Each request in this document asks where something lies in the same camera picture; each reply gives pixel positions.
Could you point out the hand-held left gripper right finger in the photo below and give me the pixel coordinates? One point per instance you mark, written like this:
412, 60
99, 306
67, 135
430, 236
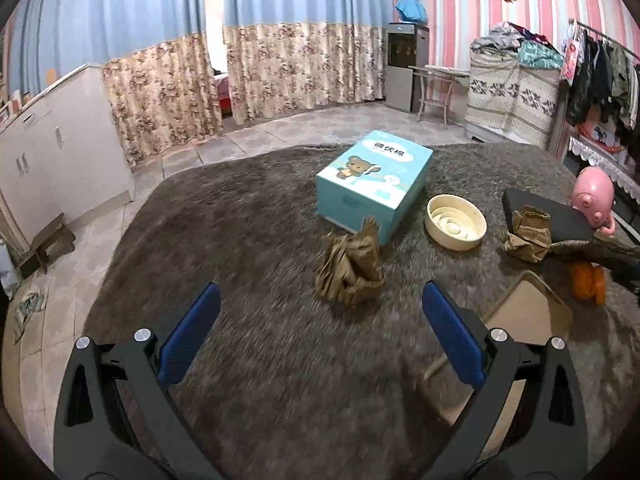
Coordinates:
452, 332

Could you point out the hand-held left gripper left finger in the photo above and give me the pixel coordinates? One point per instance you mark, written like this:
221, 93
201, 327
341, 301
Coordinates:
192, 330

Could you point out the brown paper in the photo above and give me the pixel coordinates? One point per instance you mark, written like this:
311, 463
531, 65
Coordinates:
530, 235
350, 265

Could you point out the cream ridged bowl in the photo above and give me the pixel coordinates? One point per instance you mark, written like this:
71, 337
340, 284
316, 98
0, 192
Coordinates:
455, 220

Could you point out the small orange crumpled bag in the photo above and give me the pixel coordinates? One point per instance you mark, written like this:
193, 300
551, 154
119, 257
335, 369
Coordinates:
587, 282

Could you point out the black flat case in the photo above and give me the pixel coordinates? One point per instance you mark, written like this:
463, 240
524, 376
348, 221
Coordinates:
570, 222

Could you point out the small wooden stool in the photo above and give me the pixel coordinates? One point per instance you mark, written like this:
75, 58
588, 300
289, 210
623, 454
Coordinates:
50, 232

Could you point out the teal cardboard box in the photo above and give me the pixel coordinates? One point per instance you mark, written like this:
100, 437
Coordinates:
370, 180

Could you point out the camouflage pattern packet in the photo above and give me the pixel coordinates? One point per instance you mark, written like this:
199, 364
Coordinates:
615, 257

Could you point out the pink pig toy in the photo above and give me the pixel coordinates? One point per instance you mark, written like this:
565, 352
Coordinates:
592, 195

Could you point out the white cabinet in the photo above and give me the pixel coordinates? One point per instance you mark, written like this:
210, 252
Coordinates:
60, 160

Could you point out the low shelf with lace cloth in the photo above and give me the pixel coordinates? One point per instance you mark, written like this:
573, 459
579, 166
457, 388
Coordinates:
595, 152

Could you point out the patterned cloth covered cabinet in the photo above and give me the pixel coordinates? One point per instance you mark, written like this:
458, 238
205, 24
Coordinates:
500, 90

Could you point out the small round side table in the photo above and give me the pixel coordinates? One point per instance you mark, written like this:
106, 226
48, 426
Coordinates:
440, 71

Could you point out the grey water dispenser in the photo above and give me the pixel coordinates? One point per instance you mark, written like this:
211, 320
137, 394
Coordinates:
400, 75

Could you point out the pile of clothes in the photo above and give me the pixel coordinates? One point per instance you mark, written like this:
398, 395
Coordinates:
535, 52

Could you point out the row of hanging clothes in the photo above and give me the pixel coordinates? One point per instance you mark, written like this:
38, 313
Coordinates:
605, 75

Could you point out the pink hanging bag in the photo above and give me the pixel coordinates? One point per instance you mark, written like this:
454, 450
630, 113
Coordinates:
570, 55

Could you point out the wide blue floral curtain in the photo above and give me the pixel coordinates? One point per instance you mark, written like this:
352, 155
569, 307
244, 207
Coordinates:
125, 20

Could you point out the blue cloth cover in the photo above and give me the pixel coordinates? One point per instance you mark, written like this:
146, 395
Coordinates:
411, 10

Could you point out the metal clothes rack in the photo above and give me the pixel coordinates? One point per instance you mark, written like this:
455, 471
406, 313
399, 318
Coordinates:
595, 32

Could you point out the narrow blue floral curtain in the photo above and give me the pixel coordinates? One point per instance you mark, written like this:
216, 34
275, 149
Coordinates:
300, 10

